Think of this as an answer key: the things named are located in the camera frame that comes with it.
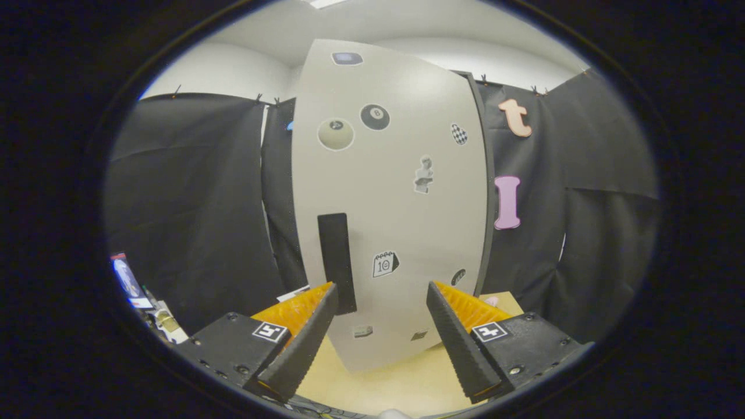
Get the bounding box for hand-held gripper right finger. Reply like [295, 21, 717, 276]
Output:
[425, 281, 595, 406]

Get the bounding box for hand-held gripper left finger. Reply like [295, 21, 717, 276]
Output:
[175, 282, 339, 403]

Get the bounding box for black door handle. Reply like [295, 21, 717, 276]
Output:
[317, 213, 357, 316]

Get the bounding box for dark grey shoe cabinet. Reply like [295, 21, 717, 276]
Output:
[448, 69, 496, 297]

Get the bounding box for white cardboard box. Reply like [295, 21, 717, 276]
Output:
[276, 285, 311, 303]

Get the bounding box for black backdrop cloth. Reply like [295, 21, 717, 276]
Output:
[105, 69, 661, 344]

